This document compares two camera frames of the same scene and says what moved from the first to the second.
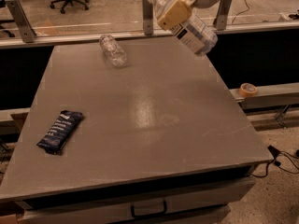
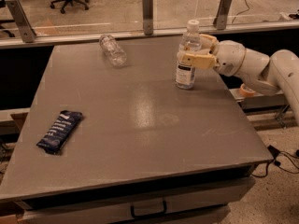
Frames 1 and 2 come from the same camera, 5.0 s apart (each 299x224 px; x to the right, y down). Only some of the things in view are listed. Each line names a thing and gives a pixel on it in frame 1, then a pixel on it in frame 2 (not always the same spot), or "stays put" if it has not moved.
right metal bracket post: x=222 y=11 stays put
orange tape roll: x=248 y=90 stays put
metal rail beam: x=20 y=42 stays put
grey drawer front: x=183 y=200 stays put
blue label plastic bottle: x=194 y=33 -> x=190 y=45
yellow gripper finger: x=177 y=13 -> x=199 y=62
